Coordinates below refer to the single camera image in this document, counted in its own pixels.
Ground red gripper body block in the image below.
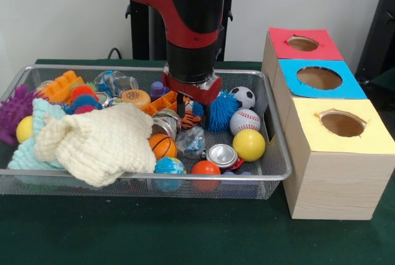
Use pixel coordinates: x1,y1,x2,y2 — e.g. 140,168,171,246
162,72,223,107

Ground shallow mesh metal bin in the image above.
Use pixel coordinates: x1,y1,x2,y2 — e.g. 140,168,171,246
0,64,293,200

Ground large yellow ball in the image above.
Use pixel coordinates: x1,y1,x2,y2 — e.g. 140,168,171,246
232,128,267,163

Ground long orange block with holes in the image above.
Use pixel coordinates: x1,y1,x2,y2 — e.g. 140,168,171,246
141,90,178,117

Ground white baseball with red stitching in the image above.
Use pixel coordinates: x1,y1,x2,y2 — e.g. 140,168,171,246
230,109,262,136

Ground cream waffle cloth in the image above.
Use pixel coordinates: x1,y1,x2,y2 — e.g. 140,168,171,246
34,103,157,188

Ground orange basketball toy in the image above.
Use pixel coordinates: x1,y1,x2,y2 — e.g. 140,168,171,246
148,133,178,160

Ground silver can with printed label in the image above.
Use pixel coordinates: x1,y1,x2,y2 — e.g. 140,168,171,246
151,109,182,141

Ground dark green table cloth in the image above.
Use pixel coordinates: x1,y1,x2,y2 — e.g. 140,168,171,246
0,58,395,265

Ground black flat panel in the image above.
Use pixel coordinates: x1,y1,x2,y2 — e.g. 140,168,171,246
354,0,395,111

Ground crushed can with silver top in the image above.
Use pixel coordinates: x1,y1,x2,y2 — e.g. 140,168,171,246
205,143,244,172

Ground blue spiky ball toy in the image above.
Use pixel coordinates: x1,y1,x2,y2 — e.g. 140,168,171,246
205,90,239,132

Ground mint green waffle cloth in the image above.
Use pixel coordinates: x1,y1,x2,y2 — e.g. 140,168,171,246
7,98,67,172

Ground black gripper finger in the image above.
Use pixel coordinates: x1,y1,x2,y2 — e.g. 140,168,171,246
176,91,186,116
202,103,212,129

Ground wooden box with three holes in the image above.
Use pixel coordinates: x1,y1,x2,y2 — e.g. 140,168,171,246
261,27,395,221

